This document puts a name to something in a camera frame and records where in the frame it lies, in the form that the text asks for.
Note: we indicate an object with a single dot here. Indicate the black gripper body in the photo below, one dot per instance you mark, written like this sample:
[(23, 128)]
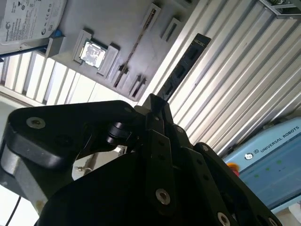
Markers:
[(105, 200)]

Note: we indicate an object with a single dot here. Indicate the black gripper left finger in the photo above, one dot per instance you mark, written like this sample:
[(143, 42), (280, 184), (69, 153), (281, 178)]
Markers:
[(70, 115)]

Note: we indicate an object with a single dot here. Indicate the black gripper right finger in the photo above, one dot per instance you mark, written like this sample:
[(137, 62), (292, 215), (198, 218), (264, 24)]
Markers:
[(200, 169)]

